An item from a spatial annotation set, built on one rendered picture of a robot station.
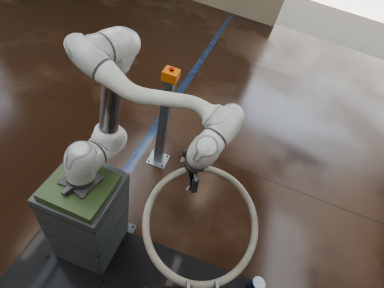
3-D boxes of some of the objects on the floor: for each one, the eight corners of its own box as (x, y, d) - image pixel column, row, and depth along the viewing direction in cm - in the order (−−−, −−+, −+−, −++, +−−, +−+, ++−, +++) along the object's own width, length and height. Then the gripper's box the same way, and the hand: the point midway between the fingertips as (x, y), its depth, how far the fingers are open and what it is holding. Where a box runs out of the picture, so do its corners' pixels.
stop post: (170, 156, 284) (187, 67, 206) (163, 169, 270) (179, 80, 193) (152, 150, 285) (164, 59, 208) (145, 163, 272) (154, 71, 194)
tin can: (250, 296, 202) (255, 291, 193) (245, 282, 208) (251, 277, 199) (261, 293, 205) (267, 288, 196) (256, 279, 211) (262, 275, 202)
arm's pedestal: (43, 259, 194) (10, 204, 137) (84, 204, 229) (71, 142, 171) (104, 286, 189) (96, 241, 132) (136, 226, 224) (141, 170, 167)
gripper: (179, 135, 108) (172, 151, 127) (192, 195, 100) (183, 202, 120) (196, 132, 109) (187, 148, 129) (211, 191, 102) (199, 199, 122)
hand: (186, 174), depth 124 cm, fingers open, 13 cm apart
